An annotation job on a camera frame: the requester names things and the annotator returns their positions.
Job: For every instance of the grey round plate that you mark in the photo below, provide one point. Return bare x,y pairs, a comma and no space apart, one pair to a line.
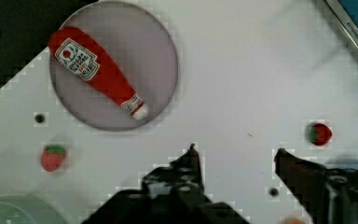
144,51

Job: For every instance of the pink toy strawberry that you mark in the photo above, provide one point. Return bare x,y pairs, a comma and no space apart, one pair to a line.
52,157

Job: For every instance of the red plush ketchup bottle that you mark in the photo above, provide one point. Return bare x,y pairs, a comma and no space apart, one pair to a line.
79,53

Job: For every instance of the green perforated colander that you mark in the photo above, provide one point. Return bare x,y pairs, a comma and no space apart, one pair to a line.
28,210

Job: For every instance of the red toy strawberry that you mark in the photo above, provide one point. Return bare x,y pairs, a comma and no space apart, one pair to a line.
319,134

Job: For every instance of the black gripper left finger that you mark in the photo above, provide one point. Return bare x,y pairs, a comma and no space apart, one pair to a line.
168,195

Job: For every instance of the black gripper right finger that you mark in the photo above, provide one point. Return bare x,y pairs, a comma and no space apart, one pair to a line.
330,196

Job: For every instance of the orange slice toy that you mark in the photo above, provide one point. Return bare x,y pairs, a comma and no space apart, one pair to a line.
293,221

